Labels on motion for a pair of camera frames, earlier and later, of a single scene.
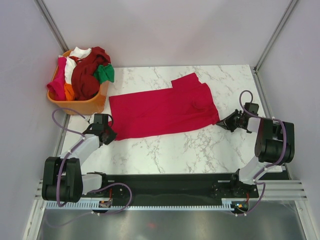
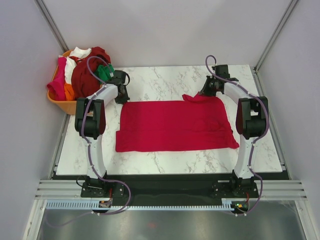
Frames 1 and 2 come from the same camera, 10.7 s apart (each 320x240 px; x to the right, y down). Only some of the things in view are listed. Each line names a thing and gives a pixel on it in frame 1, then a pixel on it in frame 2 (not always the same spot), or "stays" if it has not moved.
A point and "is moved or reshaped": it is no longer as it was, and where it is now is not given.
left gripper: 111,137 → 123,100
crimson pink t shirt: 189,103 is moved or reshaped
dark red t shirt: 85,84 stays
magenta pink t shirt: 57,86 stays
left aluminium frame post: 48,16 stays
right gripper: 226,122 → 205,91
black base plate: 170,189 stays
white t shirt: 70,64 stays
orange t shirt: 69,91 stays
